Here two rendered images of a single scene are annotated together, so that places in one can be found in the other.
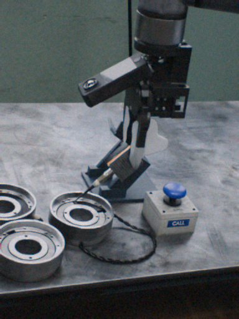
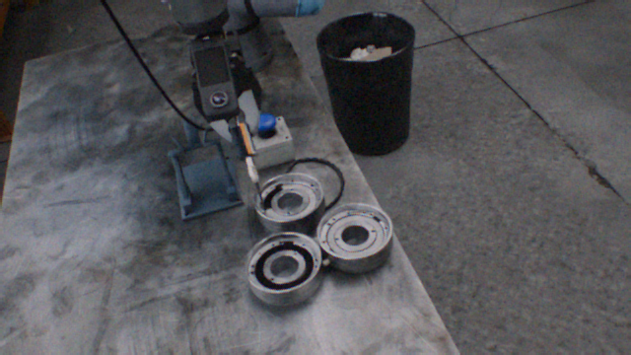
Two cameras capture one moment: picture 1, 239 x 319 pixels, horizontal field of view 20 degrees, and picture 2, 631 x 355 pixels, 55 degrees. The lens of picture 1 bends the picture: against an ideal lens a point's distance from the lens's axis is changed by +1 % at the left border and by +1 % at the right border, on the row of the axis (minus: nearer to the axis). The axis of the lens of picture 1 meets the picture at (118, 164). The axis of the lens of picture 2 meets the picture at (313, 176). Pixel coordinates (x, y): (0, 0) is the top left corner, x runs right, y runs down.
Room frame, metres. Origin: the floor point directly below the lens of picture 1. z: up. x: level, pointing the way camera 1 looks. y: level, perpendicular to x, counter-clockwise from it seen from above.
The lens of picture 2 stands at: (0.67, 0.68, 1.46)
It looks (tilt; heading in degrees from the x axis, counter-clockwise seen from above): 42 degrees down; 286
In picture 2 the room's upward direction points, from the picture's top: 10 degrees counter-clockwise
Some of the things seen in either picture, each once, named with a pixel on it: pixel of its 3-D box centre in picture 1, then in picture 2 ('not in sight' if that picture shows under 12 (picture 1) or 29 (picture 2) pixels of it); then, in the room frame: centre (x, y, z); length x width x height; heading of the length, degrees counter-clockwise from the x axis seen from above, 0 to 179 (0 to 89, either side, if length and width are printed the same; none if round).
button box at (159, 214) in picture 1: (172, 210); (268, 140); (0.96, -0.11, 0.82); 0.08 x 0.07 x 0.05; 115
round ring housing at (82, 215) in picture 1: (80, 219); (291, 205); (0.89, 0.05, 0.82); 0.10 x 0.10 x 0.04
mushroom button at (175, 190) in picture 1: (172, 199); (266, 130); (0.96, -0.10, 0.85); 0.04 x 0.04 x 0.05
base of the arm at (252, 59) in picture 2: not in sight; (236, 38); (1.10, -0.42, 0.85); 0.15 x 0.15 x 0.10
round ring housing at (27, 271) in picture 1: (27, 251); (355, 239); (0.79, 0.11, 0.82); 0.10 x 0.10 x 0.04
